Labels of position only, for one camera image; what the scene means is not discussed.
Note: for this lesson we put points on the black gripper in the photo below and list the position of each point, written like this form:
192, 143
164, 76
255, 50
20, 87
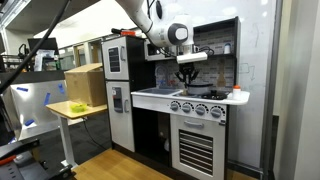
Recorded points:
187, 66

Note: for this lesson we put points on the grey metal pot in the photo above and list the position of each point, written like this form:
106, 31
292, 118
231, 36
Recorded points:
200, 89

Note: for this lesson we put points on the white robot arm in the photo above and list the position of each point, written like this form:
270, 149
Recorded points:
156, 28

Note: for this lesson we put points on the grey stove knob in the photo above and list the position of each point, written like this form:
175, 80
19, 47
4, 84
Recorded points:
216, 112
200, 110
174, 106
186, 108

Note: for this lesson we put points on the grey toy sink basin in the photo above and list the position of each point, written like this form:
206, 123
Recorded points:
158, 91

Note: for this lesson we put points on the stovetop burner panel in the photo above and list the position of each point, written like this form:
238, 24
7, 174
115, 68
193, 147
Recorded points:
178, 94

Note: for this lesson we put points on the grey toy faucet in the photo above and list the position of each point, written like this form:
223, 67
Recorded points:
165, 75

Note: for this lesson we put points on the wooden spatula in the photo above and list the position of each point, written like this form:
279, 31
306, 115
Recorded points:
221, 76

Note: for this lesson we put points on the toy kitchen unit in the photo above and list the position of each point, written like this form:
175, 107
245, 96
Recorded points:
146, 66

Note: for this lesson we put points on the toy microwave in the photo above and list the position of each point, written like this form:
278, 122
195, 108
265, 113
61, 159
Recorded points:
151, 51

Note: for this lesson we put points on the white cup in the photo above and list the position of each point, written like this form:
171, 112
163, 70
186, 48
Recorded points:
227, 49

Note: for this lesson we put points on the white bottle orange cap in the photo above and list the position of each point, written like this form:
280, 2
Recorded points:
236, 93

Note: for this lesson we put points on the large whiteboard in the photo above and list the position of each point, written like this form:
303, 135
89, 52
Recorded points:
256, 66

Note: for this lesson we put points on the red black tool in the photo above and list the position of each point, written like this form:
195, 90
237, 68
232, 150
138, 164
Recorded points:
127, 33

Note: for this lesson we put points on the oven door with vents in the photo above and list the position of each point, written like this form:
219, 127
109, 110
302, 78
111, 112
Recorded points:
196, 150

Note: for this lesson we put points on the grey water dispenser panel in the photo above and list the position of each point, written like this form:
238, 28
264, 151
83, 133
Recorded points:
117, 100

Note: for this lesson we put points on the fridge door with window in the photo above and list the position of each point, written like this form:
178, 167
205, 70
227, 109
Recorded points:
107, 66

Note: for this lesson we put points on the fridge door with dispenser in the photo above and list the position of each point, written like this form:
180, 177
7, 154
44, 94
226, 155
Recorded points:
118, 130

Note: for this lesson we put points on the cardboard box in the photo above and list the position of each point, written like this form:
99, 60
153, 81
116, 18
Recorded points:
85, 86

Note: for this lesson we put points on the yellow bowl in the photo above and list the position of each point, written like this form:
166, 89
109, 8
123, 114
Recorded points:
78, 107

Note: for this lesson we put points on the wooden base board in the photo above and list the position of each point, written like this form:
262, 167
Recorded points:
113, 166

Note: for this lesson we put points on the blue tape strip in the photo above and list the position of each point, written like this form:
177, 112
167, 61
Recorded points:
29, 122
46, 99
22, 89
61, 88

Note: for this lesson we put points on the wooden top white table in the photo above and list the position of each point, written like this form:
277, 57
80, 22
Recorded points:
63, 108

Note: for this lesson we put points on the black monitor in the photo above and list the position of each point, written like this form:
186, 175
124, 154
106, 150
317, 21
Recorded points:
46, 45

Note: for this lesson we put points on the shiny metal panel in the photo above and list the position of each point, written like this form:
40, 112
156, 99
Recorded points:
33, 106

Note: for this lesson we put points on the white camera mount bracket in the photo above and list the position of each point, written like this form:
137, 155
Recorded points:
191, 57

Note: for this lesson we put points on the black equipment frame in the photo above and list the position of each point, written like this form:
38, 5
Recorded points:
20, 146

